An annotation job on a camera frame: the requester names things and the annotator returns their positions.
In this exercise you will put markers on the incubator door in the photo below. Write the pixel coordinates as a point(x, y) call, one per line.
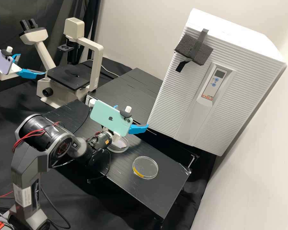
point(170, 107)

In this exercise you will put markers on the petri dish lid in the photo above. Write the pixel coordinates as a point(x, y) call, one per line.
point(121, 147)

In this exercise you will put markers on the right wrist camera phone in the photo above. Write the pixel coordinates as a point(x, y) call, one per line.
point(108, 117)

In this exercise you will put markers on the petri dish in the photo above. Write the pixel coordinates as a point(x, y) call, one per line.
point(145, 166)

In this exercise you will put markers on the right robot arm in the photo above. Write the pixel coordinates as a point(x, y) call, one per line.
point(28, 153)

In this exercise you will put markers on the white incubator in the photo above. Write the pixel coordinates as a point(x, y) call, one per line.
point(230, 28)

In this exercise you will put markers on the black platform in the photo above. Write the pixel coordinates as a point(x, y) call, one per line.
point(182, 153)
point(146, 191)
point(124, 91)

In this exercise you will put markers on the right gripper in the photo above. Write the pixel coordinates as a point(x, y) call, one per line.
point(116, 137)

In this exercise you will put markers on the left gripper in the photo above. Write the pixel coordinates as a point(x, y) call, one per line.
point(14, 69)

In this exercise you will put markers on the cream microscope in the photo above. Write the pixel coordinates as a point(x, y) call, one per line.
point(62, 74)

